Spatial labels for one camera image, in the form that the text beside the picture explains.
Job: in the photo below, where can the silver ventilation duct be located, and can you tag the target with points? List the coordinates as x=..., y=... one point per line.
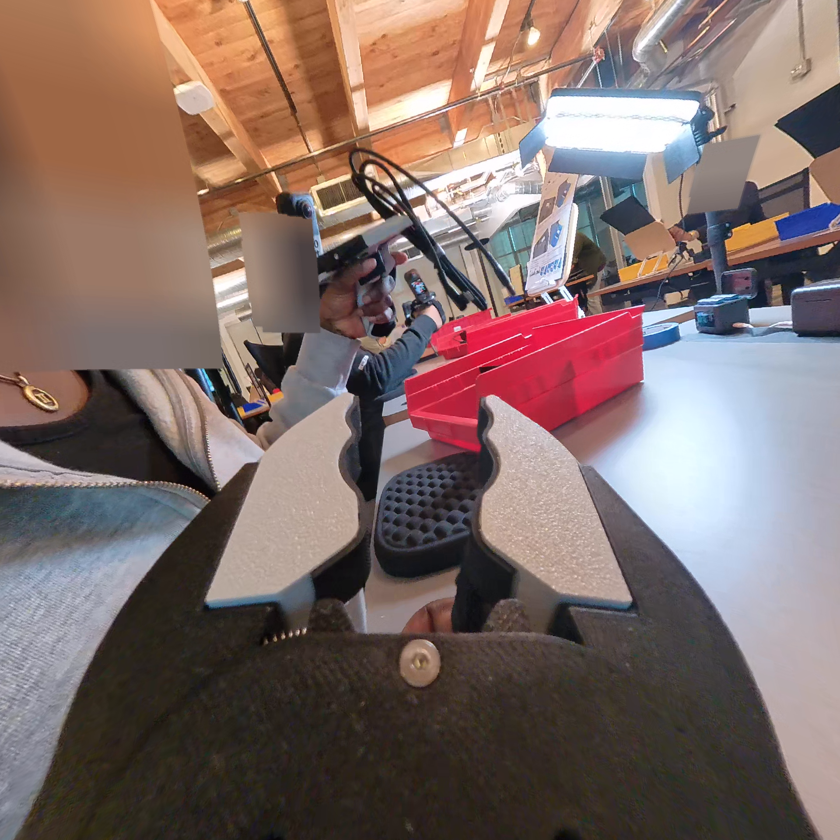
x=669, y=29

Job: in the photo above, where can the black light stand pole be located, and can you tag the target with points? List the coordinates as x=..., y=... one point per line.
x=718, y=262

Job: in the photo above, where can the white air vent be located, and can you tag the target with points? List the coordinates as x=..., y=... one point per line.
x=338, y=193

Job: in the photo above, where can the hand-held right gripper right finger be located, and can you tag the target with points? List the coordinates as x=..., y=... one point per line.
x=551, y=518

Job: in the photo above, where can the yellow plastic bin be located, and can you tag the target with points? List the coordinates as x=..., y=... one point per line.
x=643, y=269
x=754, y=235

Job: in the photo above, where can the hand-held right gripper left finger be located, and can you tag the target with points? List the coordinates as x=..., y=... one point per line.
x=289, y=512

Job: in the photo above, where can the blue tape roll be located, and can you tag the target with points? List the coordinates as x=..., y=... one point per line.
x=663, y=336

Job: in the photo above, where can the led light panel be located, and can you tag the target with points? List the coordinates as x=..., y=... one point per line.
x=617, y=121

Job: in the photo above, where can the instruction board with white stand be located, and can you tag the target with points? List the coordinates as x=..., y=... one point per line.
x=551, y=229

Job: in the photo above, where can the grey hard case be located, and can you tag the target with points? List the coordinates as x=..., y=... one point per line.
x=817, y=308

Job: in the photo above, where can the long wooden desk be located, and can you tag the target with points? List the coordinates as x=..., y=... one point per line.
x=768, y=250

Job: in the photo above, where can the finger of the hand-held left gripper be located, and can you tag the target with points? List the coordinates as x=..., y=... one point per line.
x=390, y=231

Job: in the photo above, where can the white ceiling access point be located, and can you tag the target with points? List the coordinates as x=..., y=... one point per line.
x=193, y=98

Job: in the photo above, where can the black tan light flag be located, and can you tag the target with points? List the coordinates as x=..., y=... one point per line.
x=627, y=213
x=807, y=124

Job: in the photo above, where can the person's left forearm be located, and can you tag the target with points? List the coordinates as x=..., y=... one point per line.
x=308, y=387

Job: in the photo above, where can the dark battery charger case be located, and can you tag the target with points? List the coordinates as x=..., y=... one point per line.
x=718, y=315

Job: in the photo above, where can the red plastic bin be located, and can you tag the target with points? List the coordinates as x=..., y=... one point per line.
x=577, y=367
x=499, y=325

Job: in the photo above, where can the person's black shirt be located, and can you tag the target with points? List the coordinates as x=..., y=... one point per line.
x=118, y=439

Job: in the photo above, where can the ceiling spot lamp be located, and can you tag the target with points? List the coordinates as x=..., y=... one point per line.
x=531, y=34

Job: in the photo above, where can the blue plastic bin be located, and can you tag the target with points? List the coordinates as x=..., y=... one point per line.
x=807, y=220

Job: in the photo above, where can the black foam pad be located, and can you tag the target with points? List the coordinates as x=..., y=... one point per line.
x=426, y=518

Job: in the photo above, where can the person's grey zip hoodie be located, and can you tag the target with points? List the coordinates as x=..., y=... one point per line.
x=79, y=558

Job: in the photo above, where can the person's left hand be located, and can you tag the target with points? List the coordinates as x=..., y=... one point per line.
x=341, y=308

